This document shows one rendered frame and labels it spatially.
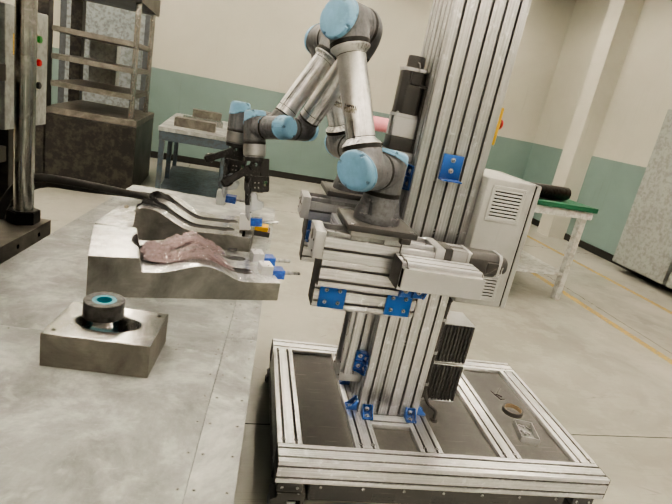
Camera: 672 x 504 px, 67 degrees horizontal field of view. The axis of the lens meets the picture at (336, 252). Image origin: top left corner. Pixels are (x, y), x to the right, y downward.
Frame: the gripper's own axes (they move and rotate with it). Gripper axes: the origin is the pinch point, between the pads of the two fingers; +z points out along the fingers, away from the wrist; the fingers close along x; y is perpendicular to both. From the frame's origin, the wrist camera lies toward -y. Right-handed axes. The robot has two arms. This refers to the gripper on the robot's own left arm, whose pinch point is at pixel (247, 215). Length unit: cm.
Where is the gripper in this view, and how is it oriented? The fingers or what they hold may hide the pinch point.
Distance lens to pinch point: 177.2
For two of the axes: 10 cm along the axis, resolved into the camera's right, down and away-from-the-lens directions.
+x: -1.0, -1.7, 9.8
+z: -0.4, 9.8, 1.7
